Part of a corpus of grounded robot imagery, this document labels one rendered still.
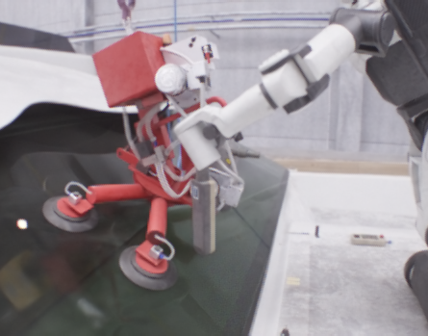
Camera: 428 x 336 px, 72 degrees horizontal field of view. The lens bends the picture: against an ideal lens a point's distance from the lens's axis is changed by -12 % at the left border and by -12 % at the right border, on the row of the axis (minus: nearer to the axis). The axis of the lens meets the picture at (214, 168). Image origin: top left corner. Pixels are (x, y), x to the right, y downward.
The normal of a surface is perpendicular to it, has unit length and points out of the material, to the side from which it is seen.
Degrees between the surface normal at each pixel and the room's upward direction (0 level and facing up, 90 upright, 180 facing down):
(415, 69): 114
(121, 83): 90
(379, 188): 90
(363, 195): 90
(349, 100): 90
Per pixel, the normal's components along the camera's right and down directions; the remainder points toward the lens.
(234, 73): -0.26, 0.22
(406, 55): -0.53, 0.57
